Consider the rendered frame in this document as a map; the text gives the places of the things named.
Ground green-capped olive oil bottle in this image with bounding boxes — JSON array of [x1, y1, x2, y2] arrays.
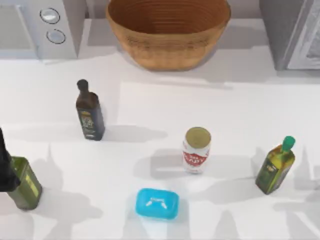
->
[[255, 135, 297, 195]]

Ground blue soap box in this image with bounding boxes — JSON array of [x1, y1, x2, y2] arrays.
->
[[135, 187, 180, 221]]

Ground red and white can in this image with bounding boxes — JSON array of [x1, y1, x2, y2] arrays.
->
[[182, 126, 212, 175]]

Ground grey cabinet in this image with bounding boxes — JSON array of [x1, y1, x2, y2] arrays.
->
[[258, 0, 320, 72]]

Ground dark square bottle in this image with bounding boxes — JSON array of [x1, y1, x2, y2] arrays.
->
[[75, 78, 106, 142]]

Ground round microwave knob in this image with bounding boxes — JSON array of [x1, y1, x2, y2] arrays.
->
[[45, 28, 67, 45], [39, 7, 61, 25]]

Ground pale microwave oven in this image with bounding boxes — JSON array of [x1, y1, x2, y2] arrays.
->
[[0, 0, 88, 61]]

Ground woven wooden basket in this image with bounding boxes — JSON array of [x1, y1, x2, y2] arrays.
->
[[105, 0, 232, 73]]

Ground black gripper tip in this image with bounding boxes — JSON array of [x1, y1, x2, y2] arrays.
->
[[0, 127, 21, 193]]

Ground olive green square bottle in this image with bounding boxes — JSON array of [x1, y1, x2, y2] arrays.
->
[[6, 156, 43, 211]]

